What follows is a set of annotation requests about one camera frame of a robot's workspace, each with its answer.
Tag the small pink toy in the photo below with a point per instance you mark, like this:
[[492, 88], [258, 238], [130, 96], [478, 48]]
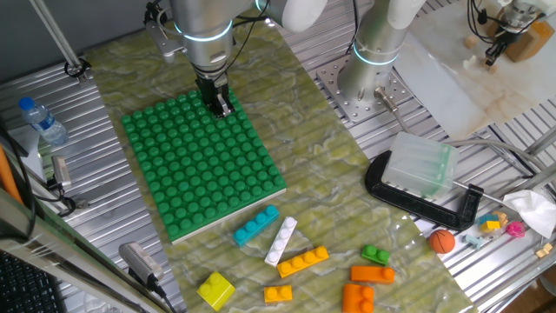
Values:
[[515, 229]]

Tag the teal four-stud block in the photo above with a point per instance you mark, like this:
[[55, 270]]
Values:
[[255, 226]]

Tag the small wooden block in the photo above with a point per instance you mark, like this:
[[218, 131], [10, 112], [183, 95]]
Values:
[[544, 251]]

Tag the white crumpled tissue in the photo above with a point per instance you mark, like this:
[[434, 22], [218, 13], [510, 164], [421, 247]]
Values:
[[532, 211]]

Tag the clear water bottle blue cap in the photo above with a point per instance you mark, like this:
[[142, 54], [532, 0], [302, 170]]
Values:
[[45, 126]]

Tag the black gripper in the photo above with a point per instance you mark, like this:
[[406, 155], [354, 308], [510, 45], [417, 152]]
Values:
[[212, 82]]

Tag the aluminium frame rail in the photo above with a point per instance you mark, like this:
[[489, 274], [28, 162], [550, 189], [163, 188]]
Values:
[[65, 261]]

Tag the translucent plastic box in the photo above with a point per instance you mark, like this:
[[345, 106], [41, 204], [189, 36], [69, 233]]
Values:
[[419, 165]]

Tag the orange square block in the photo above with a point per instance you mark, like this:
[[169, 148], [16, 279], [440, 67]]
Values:
[[357, 300]]

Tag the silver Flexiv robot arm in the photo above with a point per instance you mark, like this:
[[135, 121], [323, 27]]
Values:
[[204, 26]]

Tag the green studded baseplate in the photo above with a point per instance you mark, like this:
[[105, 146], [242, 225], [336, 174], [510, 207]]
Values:
[[200, 165]]

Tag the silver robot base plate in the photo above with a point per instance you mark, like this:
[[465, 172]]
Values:
[[347, 104]]

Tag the small teal toy block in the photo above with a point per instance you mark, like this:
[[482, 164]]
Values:
[[486, 217]]

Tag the metal camera pole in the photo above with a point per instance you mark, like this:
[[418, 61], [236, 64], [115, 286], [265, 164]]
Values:
[[54, 30]]

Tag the small tan toy block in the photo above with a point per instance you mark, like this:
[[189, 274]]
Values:
[[501, 217]]

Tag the white marble pattern mat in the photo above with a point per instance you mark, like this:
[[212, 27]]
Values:
[[456, 87]]

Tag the small toy basketball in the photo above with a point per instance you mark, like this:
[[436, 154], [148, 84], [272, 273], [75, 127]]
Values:
[[442, 241]]

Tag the white four-stud block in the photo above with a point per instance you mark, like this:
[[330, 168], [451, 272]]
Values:
[[281, 241]]

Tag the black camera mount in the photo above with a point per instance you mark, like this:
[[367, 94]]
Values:
[[152, 284]]

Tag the small black gripper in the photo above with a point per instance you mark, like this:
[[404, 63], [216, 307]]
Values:
[[508, 38]]

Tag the lime square block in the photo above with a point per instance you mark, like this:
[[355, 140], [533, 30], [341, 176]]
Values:
[[216, 291]]

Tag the small yellow toy block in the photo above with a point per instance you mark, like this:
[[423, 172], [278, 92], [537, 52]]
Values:
[[490, 226]]

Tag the green two-stud block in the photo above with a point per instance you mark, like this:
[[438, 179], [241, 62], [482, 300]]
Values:
[[375, 255]]

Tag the black pole clamp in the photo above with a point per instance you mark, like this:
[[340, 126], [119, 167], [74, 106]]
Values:
[[77, 68]]

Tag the small wooden cube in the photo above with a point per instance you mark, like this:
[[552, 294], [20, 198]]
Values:
[[493, 69], [471, 41], [483, 63]]

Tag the yellow-orange four-stud block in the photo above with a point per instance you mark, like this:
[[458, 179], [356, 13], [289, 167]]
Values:
[[302, 261]]

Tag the yellow-orange two-stud block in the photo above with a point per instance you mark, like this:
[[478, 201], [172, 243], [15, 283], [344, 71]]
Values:
[[278, 295]]

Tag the light blue toy piece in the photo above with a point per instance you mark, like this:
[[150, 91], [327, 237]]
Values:
[[471, 240]]

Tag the metal camera bracket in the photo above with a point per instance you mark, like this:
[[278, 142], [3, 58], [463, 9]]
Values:
[[80, 203]]

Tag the orange long sloped block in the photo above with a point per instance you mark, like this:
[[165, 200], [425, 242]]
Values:
[[371, 275]]

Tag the green marble pattern mat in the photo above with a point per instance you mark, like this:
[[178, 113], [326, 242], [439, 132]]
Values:
[[313, 165]]

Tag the cardboard box orange tape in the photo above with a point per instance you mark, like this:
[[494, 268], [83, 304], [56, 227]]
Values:
[[532, 43]]

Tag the silver exterior camera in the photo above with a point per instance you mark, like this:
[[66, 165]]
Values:
[[141, 261], [61, 171]]

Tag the black keyboard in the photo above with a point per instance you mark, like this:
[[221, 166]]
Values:
[[26, 287]]

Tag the small silver robot arm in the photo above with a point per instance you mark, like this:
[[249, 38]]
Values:
[[521, 13]]

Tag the black C-clamp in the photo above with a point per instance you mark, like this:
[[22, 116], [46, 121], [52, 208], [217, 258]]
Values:
[[412, 204]]

